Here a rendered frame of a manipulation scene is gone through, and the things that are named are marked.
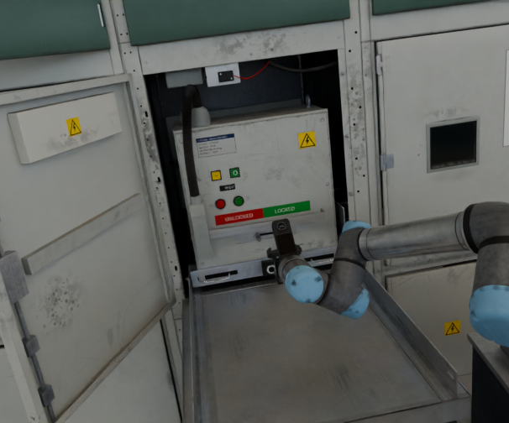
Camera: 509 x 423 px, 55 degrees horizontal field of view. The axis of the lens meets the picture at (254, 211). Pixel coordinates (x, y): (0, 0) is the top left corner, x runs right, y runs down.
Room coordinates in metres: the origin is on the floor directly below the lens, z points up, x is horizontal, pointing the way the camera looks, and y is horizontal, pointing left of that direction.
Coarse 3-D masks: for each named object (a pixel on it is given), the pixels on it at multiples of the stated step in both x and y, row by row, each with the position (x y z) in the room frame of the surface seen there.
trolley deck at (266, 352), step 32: (256, 288) 1.48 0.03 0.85; (224, 320) 1.30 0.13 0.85; (256, 320) 1.28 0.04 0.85; (288, 320) 1.25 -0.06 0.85; (320, 320) 1.23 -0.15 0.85; (352, 320) 1.21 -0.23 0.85; (224, 352) 1.13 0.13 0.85; (256, 352) 1.11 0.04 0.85; (288, 352) 1.10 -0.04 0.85; (320, 352) 1.08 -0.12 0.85; (352, 352) 1.06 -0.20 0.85; (384, 352) 1.04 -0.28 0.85; (224, 384) 1.00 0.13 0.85; (256, 384) 0.99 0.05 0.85; (288, 384) 0.97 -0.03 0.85; (320, 384) 0.96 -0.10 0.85; (352, 384) 0.94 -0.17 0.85; (384, 384) 0.93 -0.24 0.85; (416, 384) 0.91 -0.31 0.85; (224, 416) 0.89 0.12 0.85; (256, 416) 0.88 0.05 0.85; (288, 416) 0.87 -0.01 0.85; (320, 416) 0.85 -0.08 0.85; (352, 416) 0.84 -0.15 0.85; (384, 416) 0.84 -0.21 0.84; (416, 416) 0.84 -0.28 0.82; (448, 416) 0.85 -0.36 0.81
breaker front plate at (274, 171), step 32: (224, 128) 1.54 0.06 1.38; (256, 128) 1.55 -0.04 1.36; (288, 128) 1.56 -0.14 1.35; (320, 128) 1.57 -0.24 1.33; (224, 160) 1.53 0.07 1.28; (256, 160) 1.54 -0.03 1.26; (288, 160) 1.55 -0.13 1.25; (320, 160) 1.56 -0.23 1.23; (224, 192) 1.53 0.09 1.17; (256, 192) 1.54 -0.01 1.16; (288, 192) 1.55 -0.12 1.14; (320, 192) 1.56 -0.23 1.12; (224, 224) 1.53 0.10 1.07; (320, 224) 1.56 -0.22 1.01; (224, 256) 1.53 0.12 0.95; (256, 256) 1.54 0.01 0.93
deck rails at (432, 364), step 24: (384, 288) 1.24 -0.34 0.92; (192, 312) 1.34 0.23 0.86; (384, 312) 1.22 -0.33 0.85; (192, 336) 1.17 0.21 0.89; (408, 336) 1.08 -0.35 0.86; (192, 360) 1.03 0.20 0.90; (432, 360) 0.96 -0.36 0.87; (192, 384) 0.92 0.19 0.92; (432, 384) 0.90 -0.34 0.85; (456, 384) 0.85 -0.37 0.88; (192, 408) 0.85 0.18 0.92
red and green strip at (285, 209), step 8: (264, 208) 1.54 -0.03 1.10; (272, 208) 1.55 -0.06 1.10; (280, 208) 1.55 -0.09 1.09; (288, 208) 1.55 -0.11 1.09; (296, 208) 1.55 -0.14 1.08; (304, 208) 1.56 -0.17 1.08; (216, 216) 1.53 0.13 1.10; (224, 216) 1.53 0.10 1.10; (232, 216) 1.53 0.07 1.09; (240, 216) 1.54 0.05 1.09; (248, 216) 1.54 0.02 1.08; (256, 216) 1.54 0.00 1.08; (264, 216) 1.54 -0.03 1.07; (272, 216) 1.55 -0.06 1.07; (216, 224) 1.53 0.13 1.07
